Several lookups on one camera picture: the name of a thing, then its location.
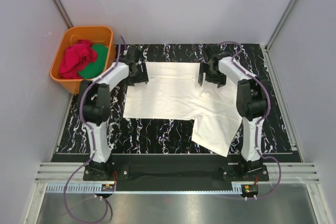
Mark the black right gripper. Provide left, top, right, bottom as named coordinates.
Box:
left=198, top=62, right=226, bottom=88

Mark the white Coca-Cola t-shirt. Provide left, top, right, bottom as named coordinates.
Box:
left=123, top=62, right=242, bottom=157

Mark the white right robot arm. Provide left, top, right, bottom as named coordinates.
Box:
left=198, top=44, right=271, bottom=180

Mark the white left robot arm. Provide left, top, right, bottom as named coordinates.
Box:
left=78, top=46, right=149, bottom=180

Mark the green t-shirt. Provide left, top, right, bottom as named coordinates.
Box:
left=78, top=44, right=108, bottom=79

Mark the orange plastic basket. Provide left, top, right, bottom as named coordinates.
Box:
left=50, top=26, right=116, bottom=94

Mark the black marbled table mat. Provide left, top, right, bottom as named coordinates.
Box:
left=54, top=42, right=294, bottom=154

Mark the red t-shirt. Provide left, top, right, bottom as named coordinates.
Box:
left=59, top=39, right=97, bottom=79

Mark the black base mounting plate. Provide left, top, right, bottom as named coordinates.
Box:
left=83, top=154, right=269, bottom=182

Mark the right electronics board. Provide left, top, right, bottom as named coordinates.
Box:
left=242, top=184, right=259, bottom=197

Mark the electronics board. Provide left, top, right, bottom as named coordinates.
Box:
left=101, top=184, right=116, bottom=192
left=242, top=184, right=259, bottom=197

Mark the left electronics board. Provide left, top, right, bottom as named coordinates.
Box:
left=101, top=184, right=116, bottom=192

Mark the aluminium frame rail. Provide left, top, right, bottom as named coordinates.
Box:
left=35, top=163, right=319, bottom=184

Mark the white slotted cable duct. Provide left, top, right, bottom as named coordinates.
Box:
left=46, top=183, right=242, bottom=195

